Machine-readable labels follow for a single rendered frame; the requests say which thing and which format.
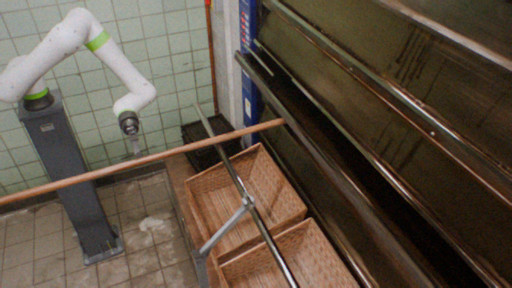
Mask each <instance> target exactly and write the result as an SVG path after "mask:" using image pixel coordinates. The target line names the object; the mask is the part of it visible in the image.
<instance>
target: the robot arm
mask: <svg viewBox="0 0 512 288"><path fill-rule="evenodd" d="M83 44H84V45H85V47H86V48H87V49H88V50H90V51H91V52H90V53H92V54H93V55H94V56H96V57H97V58H98V59H99V60H100V61H102V62H103V64H105V65H106V67H108V68H109V70H111V71H112V73H113V74H115V76H117V77H118V79H119V80H121V81H122V83H123V84H124V85H125V86H126V87H127V88H128V89H129V90H130V92H129V94H127V95H125V96H124V97H122V98H121V99H119V100H117V101H116V102H115V104H114V108H113V110H114V114H115V116H116V118H117V121H118V124H117V125H120V128H121V129H122V131H123V132H124V133H125V134H126V135H128V137H129V138H130V143H131V144H132V146H133V148H134V151H135V156H136V158H142V154H141V153H140V150H139V145H138V139H139V138H138V135H137V133H138V132H139V122H140V120H142V118H141V119H139V118H138V117H137V113H138V112H139V111H141V110H142V109H143V108H144V107H147V106H148V105H149V104H151V103H152V102H153V101H154V100H155V98H156V90H155V87H154V86H153V85H152V84H151V83H149V82H148V81H147V80H146V78H145V77H143V76H142V75H141V74H140V73H139V72H138V71H137V70H136V68H135V67H134V66H133V64H132V63H131V62H130V61H129V60H128V59H127V58H126V57H125V56H124V54H123V53H122V52H121V49H120V48H119V47H118V45H117V44H116V43H115V41H114V39H113V37H111V36H109V34H108V32H107V31H106V30H105V29H104V28H103V26H102V25H101V24H100V23H99V21H98V20H97V19H96V18H95V16H94V15H93V14H92V13H91V12H90V11H88V10H87V9H85V8H74V9H72V10H71V11H69V13H68V14H67V15H66V17H65V19H64V20H63V21H62V22H61V23H59V24H57V25H56V26H55V27H54V28H53V29H52V30H51V31H50V32H49V33H48V34H47V36H46V37H45V39H44V40H43V42H42V43H41V44H40V45H39V46H37V47H36V48H35V49H34V50H33V52H32V53H31V54H30V55H28V56H19V57H16V58H13V59H12V60H11V61H10V62H9V64H8V65H7V67H6V69H5V71H4V72H3V73H2V74H1V75H0V101H1V102H4V103H6V104H13V103H17V102H19V101H20V100H21V99H22V98H23V107H24V109H25V110H27V111H31V112H35V111H36V110H42V109H45V108H47V107H49V106H50V105H53V104H54V102H55V97H54V95H53V94H51V93H50V89H49V88H48V87H47V86H46V81H45V79H44V77H43V76H44V75H45V74H47V73H48V72H49V71H50V70H51V68H53V67H54V66H56V65H57V64H59V63H60V62H62V61H63V60H65V59H67V57H69V56H71V55H72V54H74V53H76V52H78V51H79V50H80V49H81V48H82V45H83Z"/></svg>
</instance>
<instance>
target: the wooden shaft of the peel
mask: <svg viewBox="0 0 512 288"><path fill-rule="evenodd" d="M285 123H287V122H285V120H284V119H283V118H280V119H278V120H272V121H269V122H266V123H261V124H258V125H255V126H249V127H246V128H243V130H237V131H235V132H231V133H226V134H223V135H220V136H214V137H211V138H209V139H203V141H199V142H194V143H191V144H188V145H185V146H179V147H177V148H173V149H168V150H165V151H162V152H160V153H156V154H154V155H149V156H145V157H142V158H137V159H134V160H130V161H128V162H123V163H120V164H117V165H114V166H110V167H108V168H102V169H99V170H97V171H92V172H88V173H85V174H80V175H77V176H74V177H70V178H66V179H65V180H62V181H57V182H55V183H52V184H46V185H43V186H40V187H35V188H32V189H30V190H24V191H21V192H18V193H15V194H10V195H7V196H4V197H0V206H2V205H5V204H8V203H13V202H15V201H19V200H23V199H27V198H30V197H35V196H37V195H38V194H39V195H40V194H42V193H46V192H48V191H52V190H56V189H60V188H62V187H67V186H70V185H73V184H78V183H81V182H84V181H90V180H93V179H95V178H98V177H100V176H103V175H107V174H112V173H114V172H118V171H123V170H126V169H129V168H135V167H137V166H140V165H144V164H145V163H149V162H153V161H156V160H160V159H163V158H167V157H171V156H174V155H179V154H182V153H185V152H188V151H190V150H193V149H198V148H202V147H204V146H210V145H213V144H216V143H220V142H225V141H227V139H233V138H236V137H239V136H244V135H247V134H250V133H256V132H258V131H262V130H267V128H270V127H273V126H279V125H281V124H285Z"/></svg>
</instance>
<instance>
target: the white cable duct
mask: <svg viewBox="0 0 512 288"><path fill-rule="evenodd" d="M223 9H224V22H225V35H226V60H227V72H228V86H229V98H230V111H231V124H232V125H233V127H234V128H235V105H234V90H233V75H232V47H231V31H230V17H229V0H223Z"/></svg>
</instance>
